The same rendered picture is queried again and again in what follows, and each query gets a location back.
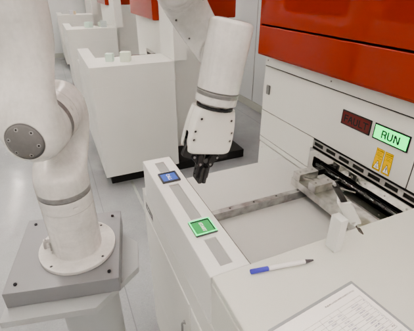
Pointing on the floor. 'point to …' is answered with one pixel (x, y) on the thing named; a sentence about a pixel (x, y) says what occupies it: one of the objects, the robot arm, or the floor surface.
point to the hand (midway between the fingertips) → (200, 173)
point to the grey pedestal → (82, 303)
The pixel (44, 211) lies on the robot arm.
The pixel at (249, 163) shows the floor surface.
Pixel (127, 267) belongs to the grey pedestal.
